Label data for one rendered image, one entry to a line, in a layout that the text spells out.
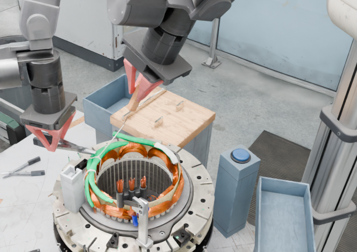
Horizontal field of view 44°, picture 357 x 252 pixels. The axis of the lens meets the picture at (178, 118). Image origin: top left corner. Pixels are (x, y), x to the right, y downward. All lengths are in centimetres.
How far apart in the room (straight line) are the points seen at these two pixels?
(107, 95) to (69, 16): 221
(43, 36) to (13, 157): 79
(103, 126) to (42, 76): 45
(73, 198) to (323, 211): 62
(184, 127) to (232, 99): 204
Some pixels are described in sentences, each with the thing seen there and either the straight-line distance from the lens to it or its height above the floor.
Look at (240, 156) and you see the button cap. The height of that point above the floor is 104.
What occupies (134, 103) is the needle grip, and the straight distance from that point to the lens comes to 74.
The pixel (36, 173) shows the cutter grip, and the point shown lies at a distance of 139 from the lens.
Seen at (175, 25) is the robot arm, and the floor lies 148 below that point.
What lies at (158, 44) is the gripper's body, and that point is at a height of 144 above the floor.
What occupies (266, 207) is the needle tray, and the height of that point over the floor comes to 103.
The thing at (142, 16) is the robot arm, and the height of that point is 150.
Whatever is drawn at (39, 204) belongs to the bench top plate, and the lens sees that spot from 131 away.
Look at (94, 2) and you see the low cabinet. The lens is 320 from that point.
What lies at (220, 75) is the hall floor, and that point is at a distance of 337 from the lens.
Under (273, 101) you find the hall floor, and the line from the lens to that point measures 318.
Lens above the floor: 174
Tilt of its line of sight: 37 degrees down
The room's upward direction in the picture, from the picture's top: 4 degrees clockwise
